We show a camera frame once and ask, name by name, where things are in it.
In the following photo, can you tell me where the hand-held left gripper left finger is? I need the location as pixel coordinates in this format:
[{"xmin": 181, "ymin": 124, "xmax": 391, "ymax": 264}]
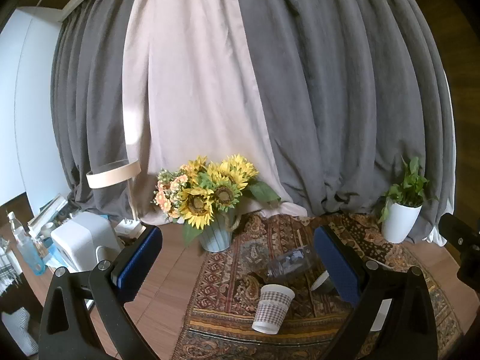
[{"xmin": 38, "ymin": 225, "xmax": 164, "ymax": 360}]

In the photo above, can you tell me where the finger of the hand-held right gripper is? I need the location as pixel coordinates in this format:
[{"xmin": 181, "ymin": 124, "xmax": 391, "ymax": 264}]
[{"xmin": 439, "ymin": 213, "xmax": 480, "ymax": 289}]

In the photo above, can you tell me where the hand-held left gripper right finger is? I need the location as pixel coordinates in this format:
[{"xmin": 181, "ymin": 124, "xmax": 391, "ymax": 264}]
[{"xmin": 313, "ymin": 225, "xmax": 439, "ymax": 360}]

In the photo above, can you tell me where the houndstooth paper cup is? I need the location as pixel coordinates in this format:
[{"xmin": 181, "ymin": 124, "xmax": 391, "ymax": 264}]
[{"xmin": 252, "ymin": 284, "xmax": 296, "ymax": 335}]

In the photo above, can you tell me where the white dish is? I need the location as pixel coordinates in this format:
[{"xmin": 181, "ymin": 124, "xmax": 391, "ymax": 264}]
[{"xmin": 310, "ymin": 270, "xmax": 333, "ymax": 293}]

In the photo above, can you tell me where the clear plastic bottle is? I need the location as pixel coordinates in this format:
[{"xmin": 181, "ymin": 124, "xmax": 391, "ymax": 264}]
[{"xmin": 243, "ymin": 244, "xmax": 326, "ymax": 285}]

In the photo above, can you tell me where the white appliance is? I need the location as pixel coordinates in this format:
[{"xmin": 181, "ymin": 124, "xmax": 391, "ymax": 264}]
[{"xmin": 50, "ymin": 212, "xmax": 122, "ymax": 273}]

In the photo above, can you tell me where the white plant pot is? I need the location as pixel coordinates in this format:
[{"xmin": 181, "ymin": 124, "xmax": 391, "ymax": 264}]
[{"xmin": 380, "ymin": 199, "xmax": 424, "ymax": 244}]

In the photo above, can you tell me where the white object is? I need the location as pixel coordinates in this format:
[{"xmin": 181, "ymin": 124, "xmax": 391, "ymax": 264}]
[{"xmin": 369, "ymin": 300, "xmax": 392, "ymax": 332}]

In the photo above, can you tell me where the green potted plant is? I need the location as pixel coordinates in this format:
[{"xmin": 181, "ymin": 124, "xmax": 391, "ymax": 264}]
[{"xmin": 377, "ymin": 155, "xmax": 439, "ymax": 224}]

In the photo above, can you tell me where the light blue ribbed vase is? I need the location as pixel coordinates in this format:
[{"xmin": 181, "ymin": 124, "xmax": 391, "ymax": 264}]
[{"xmin": 199, "ymin": 210, "xmax": 240, "ymax": 253}]

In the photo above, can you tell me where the patterned woven mat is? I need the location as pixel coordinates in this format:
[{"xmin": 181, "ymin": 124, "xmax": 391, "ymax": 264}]
[{"xmin": 172, "ymin": 212, "xmax": 464, "ymax": 360}]

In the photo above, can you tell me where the sunflower bouquet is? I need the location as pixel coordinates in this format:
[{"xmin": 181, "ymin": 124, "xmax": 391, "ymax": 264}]
[{"xmin": 152, "ymin": 154, "xmax": 282, "ymax": 248}]

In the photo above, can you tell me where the stack of books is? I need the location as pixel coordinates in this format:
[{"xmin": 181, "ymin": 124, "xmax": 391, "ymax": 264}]
[{"xmin": 28, "ymin": 194, "xmax": 70, "ymax": 233}]

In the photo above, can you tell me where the clear bottle with blue liquid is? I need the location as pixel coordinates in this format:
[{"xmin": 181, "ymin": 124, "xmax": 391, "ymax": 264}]
[{"xmin": 7, "ymin": 211, "xmax": 46, "ymax": 275}]

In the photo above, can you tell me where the striped cloth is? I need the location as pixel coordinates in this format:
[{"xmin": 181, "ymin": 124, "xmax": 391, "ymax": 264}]
[{"xmin": 0, "ymin": 307, "xmax": 32, "ymax": 355}]

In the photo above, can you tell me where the grey curtain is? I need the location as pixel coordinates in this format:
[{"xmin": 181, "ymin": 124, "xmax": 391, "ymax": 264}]
[
  {"xmin": 50, "ymin": 0, "xmax": 151, "ymax": 220},
  {"xmin": 232, "ymin": 0, "xmax": 457, "ymax": 246}
]

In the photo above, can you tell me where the white wardrobe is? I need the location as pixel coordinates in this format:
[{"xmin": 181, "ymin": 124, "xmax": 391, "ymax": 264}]
[{"xmin": 0, "ymin": 7, "xmax": 72, "ymax": 211}]

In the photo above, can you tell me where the beige curtain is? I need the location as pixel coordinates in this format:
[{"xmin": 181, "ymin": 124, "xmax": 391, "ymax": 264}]
[{"xmin": 122, "ymin": 0, "xmax": 312, "ymax": 226}]

